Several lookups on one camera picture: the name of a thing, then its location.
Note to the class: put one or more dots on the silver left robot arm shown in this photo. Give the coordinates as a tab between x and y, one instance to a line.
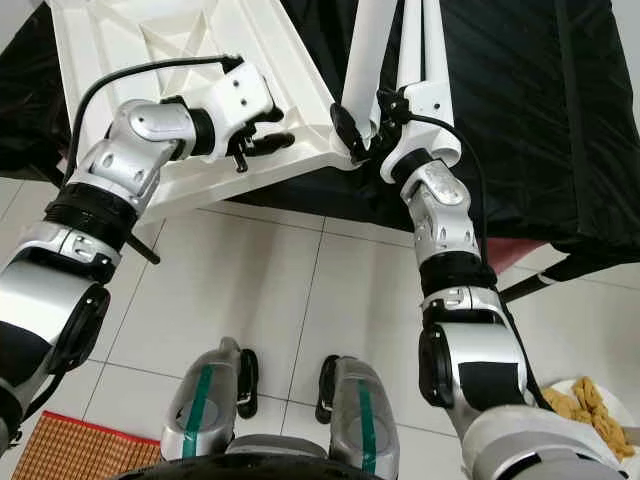
140	140

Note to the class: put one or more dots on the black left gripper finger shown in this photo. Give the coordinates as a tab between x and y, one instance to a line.
272	113
272	145

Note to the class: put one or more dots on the black cloth table cover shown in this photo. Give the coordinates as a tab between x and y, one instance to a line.
540	100

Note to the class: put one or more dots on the silver right robot leg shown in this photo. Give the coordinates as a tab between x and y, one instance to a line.
360	420

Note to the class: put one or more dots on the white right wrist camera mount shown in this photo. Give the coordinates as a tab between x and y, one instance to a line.
430	115

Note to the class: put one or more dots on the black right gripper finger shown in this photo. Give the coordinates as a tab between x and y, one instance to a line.
345	130
387	98

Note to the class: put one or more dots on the silver left robot leg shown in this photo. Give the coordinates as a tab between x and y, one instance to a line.
185	420

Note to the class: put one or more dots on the black robot waist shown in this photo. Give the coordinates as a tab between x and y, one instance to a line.
280	472

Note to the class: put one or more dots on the white round plate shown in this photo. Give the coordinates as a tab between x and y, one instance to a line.
556	386

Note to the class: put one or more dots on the silver robot leg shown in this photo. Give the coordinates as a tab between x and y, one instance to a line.
185	420
360	420

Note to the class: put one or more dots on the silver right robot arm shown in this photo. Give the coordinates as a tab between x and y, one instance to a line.
450	250

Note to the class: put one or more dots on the white plastic children table top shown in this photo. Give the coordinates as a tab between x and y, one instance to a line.
160	50

